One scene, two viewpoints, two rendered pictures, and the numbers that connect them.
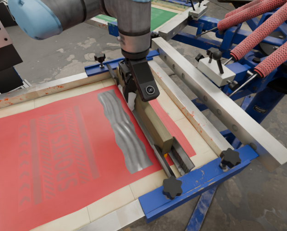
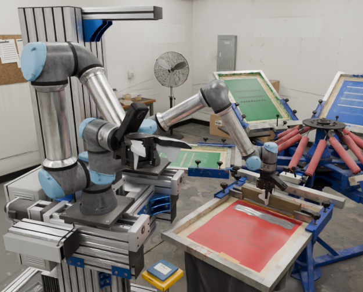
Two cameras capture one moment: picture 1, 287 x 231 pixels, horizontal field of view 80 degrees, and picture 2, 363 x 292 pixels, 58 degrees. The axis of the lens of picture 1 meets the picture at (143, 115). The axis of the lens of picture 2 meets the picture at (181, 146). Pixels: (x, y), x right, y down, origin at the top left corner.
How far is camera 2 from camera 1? 1.57 m
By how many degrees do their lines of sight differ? 37
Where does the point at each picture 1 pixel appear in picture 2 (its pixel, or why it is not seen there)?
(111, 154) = (273, 226)
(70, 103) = (223, 215)
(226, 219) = not seen: outside the picture
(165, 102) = not seen: hidden behind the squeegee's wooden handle
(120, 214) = (304, 235)
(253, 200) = not seen: outside the picture
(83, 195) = (279, 241)
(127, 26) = (272, 161)
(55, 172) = (256, 239)
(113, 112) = (253, 211)
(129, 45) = (271, 168)
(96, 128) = (252, 220)
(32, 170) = (245, 242)
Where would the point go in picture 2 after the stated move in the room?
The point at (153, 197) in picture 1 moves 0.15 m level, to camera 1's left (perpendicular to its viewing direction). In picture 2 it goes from (310, 226) to (287, 233)
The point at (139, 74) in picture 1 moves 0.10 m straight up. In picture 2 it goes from (276, 179) to (278, 162)
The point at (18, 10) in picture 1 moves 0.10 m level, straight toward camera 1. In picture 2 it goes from (254, 161) to (274, 165)
